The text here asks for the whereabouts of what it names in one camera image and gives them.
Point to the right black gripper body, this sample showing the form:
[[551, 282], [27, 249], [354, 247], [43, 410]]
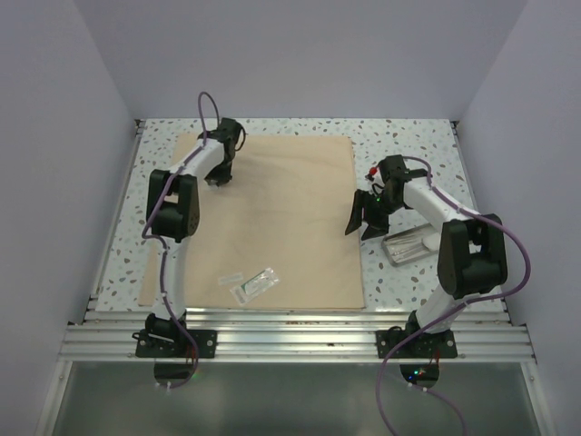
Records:
[[379, 207]]

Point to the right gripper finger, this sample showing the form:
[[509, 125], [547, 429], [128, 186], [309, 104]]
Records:
[[357, 211], [374, 231]]

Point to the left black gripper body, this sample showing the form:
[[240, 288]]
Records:
[[221, 170]]

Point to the metal instrument tray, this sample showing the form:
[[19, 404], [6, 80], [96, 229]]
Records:
[[421, 231]]

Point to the beige cloth mat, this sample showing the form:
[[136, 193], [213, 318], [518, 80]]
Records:
[[286, 208]]

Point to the small clear sachet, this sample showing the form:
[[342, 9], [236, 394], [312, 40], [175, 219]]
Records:
[[237, 277]]

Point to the green suture packet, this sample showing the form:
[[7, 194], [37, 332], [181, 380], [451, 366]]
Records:
[[255, 286]]

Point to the steel straight forceps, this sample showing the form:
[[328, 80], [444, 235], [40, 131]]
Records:
[[406, 246]]

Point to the white gauze pad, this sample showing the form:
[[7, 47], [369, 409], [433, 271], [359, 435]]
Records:
[[432, 242]]

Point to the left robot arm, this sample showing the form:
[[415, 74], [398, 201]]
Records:
[[173, 215]]

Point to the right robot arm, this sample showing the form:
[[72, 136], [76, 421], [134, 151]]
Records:
[[472, 260]]

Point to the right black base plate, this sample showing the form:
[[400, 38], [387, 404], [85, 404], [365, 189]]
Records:
[[395, 344]]

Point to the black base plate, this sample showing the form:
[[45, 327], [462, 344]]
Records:
[[395, 344], [151, 346]]

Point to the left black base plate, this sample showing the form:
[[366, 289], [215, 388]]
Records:
[[151, 346]]

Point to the aluminium frame rail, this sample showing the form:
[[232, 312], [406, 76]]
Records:
[[262, 336]]

